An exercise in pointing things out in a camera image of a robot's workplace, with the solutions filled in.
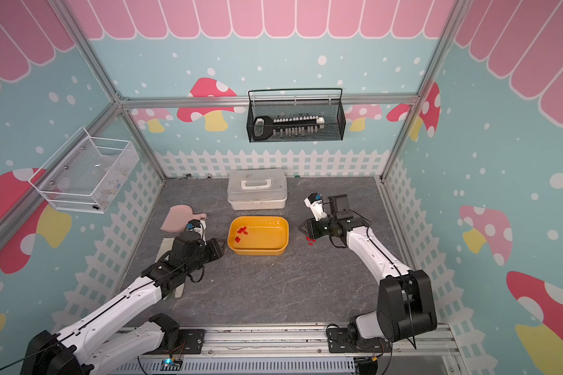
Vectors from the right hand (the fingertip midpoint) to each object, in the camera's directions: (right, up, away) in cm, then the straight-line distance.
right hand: (304, 225), depth 85 cm
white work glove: (-57, -10, +11) cm, 58 cm away
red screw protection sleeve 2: (+4, -9, +12) cm, 15 cm away
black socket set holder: (-15, +38, +4) cm, 41 cm away
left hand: (-28, -7, -3) cm, 29 cm away
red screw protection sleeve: (+3, -7, +12) cm, 14 cm away
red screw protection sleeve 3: (-27, -7, +12) cm, 30 cm away
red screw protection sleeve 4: (-26, -3, +15) cm, 30 cm away
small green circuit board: (-43, -43, -12) cm, 62 cm away
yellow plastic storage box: (-19, -6, +16) cm, 25 cm away
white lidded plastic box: (-19, +14, +15) cm, 28 cm away
